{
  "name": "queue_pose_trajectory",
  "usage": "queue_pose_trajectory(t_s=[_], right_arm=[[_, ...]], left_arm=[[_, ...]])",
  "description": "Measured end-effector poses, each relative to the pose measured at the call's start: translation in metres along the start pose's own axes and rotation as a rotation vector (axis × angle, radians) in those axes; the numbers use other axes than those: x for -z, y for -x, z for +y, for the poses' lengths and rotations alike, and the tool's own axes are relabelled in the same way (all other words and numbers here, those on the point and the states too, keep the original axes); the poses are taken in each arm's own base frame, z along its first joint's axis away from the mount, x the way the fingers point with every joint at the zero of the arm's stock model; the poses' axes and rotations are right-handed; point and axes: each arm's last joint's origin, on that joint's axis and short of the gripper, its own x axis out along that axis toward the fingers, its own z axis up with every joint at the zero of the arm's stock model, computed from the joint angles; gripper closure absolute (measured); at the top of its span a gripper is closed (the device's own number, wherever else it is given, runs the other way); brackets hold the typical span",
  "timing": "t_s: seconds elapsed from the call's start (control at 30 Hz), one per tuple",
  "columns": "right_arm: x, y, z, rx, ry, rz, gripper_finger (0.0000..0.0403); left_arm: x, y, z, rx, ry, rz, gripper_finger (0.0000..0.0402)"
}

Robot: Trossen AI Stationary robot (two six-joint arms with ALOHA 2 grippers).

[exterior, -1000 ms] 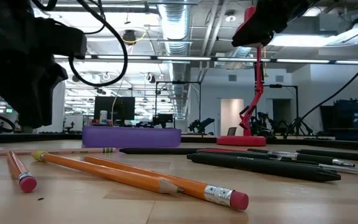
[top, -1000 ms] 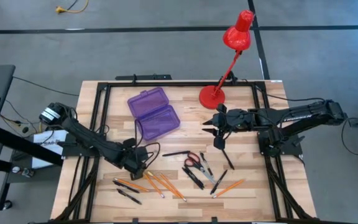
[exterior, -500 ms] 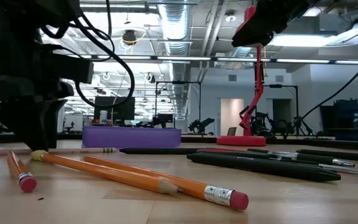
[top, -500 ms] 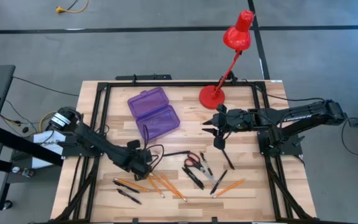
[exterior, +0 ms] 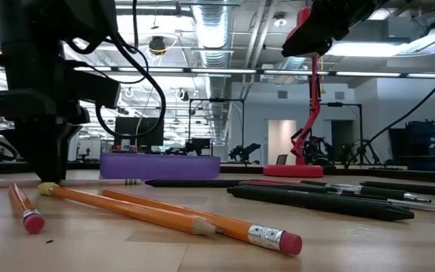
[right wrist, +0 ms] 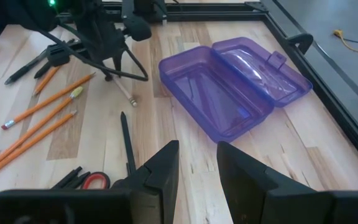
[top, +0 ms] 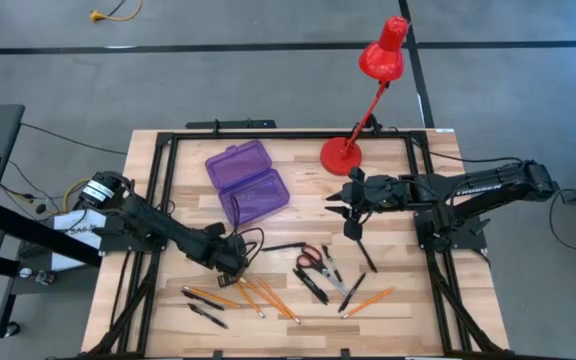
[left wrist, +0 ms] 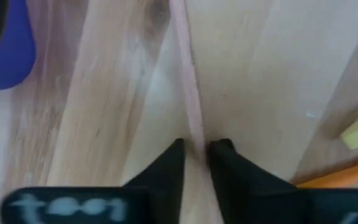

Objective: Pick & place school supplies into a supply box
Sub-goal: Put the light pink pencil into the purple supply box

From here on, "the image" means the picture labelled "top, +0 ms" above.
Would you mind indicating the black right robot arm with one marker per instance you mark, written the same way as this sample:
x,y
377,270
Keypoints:
x,y
493,187

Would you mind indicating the orange wooden pencil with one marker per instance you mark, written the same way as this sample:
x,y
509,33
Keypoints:
x,y
279,301
265,297
249,300
368,303
212,297

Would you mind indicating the purple translucent plastic supply box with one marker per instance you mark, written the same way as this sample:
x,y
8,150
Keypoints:
x,y
240,167

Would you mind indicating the white box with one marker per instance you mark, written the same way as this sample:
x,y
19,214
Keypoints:
x,y
68,225

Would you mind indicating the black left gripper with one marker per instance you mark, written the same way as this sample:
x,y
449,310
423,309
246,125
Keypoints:
x,y
228,255

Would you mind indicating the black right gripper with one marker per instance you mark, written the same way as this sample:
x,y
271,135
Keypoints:
x,y
378,192

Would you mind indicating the red desk lamp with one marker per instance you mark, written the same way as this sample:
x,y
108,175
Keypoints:
x,y
340,156

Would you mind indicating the black ballpoint pen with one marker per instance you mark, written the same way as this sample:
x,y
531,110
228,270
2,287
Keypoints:
x,y
368,257
208,316
352,293
331,264
203,300
308,288
283,246
314,285

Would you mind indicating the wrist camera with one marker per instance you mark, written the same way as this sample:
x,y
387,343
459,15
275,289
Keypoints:
x,y
353,230
215,230

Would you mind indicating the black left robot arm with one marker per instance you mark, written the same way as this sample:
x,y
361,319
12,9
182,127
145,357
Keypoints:
x,y
158,220

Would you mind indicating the black power strip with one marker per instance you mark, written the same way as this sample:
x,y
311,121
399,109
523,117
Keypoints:
x,y
233,124

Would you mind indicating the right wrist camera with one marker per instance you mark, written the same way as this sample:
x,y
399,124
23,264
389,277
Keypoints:
x,y
353,230

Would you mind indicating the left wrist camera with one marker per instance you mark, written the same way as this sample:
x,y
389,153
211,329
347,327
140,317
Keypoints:
x,y
215,230

